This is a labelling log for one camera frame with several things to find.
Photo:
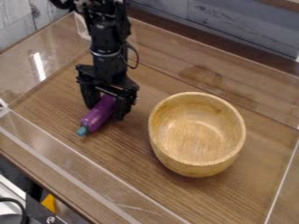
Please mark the clear acrylic tray wall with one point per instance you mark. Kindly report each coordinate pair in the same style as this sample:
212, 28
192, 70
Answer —
105, 174

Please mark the clear acrylic corner bracket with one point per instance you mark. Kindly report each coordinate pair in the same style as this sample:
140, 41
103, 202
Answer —
81, 26

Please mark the yellow black device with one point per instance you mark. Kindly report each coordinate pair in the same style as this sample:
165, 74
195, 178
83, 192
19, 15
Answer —
41, 209

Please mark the purple toy eggplant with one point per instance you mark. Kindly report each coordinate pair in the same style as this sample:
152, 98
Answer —
95, 118

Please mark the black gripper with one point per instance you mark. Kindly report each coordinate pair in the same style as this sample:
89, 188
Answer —
104, 77

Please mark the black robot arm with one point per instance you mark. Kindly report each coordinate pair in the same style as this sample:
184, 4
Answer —
107, 23

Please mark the brown wooden bowl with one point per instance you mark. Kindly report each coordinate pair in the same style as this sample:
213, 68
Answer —
196, 134

